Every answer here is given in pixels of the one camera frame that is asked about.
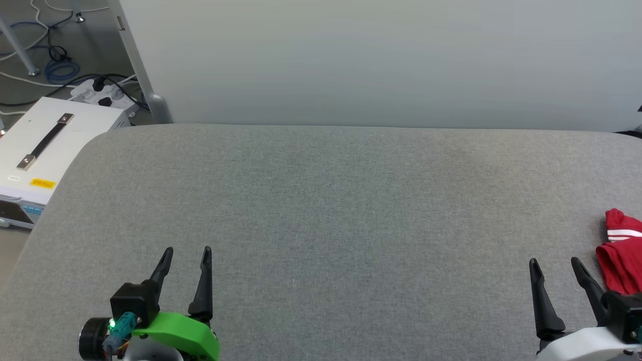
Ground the grey metal table leg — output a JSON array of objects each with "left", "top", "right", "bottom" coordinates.
[{"left": 0, "top": 14, "right": 40, "bottom": 77}]

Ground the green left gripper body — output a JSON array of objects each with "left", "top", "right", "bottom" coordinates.
[{"left": 130, "top": 311, "right": 221, "bottom": 361}]

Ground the blue coiled cable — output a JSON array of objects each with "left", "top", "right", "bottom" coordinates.
[{"left": 44, "top": 54, "right": 81, "bottom": 85}]

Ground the black case handle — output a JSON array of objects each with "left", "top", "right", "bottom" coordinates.
[{"left": 17, "top": 113, "right": 75, "bottom": 171}]

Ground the white power strip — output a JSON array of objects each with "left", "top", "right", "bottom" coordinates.
[{"left": 69, "top": 77, "right": 140, "bottom": 112}]

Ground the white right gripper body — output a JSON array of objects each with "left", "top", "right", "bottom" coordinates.
[{"left": 534, "top": 326, "right": 642, "bottom": 361}]

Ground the red and white garment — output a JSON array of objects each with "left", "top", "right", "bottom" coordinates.
[{"left": 595, "top": 208, "right": 642, "bottom": 296}]

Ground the dark object beside partition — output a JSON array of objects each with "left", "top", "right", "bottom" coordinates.
[{"left": 614, "top": 104, "right": 642, "bottom": 139}]

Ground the white equipment case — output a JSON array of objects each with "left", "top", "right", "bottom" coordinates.
[{"left": 0, "top": 96, "right": 132, "bottom": 230}]

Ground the grey metal partition post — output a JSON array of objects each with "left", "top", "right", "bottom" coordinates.
[{"left": 106, "top": 0, "right": 174, "bottom": 125}]

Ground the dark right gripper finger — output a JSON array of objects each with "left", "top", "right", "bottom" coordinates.
[
  {"left": 571, "top": 257, "right": 608, "bottom": 325},
  {"left": 529, "top": 258, "right": 567, "bottom": 342}
]

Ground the black floor cable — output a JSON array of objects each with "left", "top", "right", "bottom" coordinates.
[{"left": 0, "top": 73, "right": 150, "bottom": 112}]

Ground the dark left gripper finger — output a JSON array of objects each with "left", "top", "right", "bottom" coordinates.
[
  {"left": 188, "top": 246, "right": 214, "bottom": 322},
  {"left": 148, "top": 246, "right": 175, "bottom": 302}
]

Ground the white floor cable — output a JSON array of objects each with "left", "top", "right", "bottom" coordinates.
[{"left": 0, "top": 0, "right": 108, "bottom": 88}]

